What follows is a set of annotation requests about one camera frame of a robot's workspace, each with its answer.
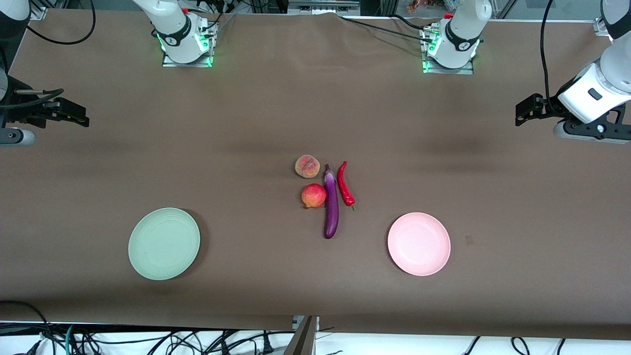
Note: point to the red chili pepper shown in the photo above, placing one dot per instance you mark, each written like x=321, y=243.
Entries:
x=345, y=187

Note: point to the long purple eggplant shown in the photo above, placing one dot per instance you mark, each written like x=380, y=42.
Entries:
x=331, y=207

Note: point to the fuzzy orange peach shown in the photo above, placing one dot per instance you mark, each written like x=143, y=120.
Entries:
x=307, y=166

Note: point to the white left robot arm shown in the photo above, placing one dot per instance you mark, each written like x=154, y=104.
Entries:
x=461, y=39

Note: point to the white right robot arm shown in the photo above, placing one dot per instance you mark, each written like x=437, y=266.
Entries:
x=175, y=34

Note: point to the brown table cover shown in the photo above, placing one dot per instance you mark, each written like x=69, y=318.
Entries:
x=98, y=148

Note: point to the small orange background clutter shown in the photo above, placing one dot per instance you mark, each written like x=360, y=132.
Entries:
x=414, y=6

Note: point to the light green round plate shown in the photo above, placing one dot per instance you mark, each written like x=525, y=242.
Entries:
x=164, y=244

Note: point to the pink round plate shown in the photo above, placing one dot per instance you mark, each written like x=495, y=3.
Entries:
x=419, y=244

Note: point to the red apple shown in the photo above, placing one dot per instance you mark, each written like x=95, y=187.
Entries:
x=314, y=195

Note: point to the silver metal control box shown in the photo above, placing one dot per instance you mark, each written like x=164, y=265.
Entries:
x=323, y=7

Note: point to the black power plug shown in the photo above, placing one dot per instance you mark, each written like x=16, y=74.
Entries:
x=267, y=345

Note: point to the aluminium frame profile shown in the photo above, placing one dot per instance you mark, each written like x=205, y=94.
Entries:
x=599, y=27
x=38, y=12

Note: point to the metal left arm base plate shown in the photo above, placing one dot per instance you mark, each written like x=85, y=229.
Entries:
x=448, y=71

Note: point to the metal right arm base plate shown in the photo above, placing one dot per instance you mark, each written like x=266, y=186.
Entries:
x=187, y=64

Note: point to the aluminium frame post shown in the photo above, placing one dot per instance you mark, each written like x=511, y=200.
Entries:
x=389, y=6

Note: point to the dark table support post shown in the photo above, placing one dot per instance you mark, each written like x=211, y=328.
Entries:
x=305, y=342

